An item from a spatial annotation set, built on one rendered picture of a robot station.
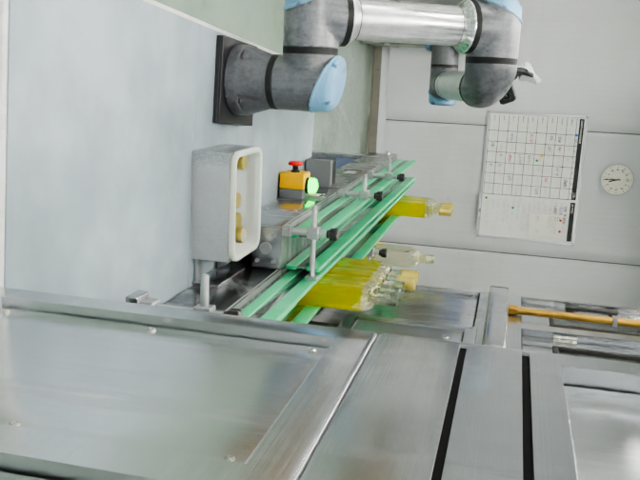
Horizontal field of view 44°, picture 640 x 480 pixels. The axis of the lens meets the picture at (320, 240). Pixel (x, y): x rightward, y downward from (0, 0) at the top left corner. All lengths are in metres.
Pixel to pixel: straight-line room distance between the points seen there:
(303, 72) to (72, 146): 0.61
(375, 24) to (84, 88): 0.71
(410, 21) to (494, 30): 0.19
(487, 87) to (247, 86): 0.53
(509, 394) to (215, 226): 0.97
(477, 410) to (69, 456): 0.33
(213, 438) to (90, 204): 0.67
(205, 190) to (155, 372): 0.86
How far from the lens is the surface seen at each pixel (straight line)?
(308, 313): 1.78
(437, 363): 0.80
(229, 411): 0.70
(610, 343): 2.23
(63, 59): 1.18
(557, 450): 0.66
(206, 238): 1.62
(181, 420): 0.68
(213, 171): 1.59
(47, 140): 1.15
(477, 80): 1.83
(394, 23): 1.73
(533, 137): 7.65
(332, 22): 1.67
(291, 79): 1.66
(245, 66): 1.70
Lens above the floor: 1.36
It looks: 13 degrees down
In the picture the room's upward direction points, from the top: 95 degrees clockwise
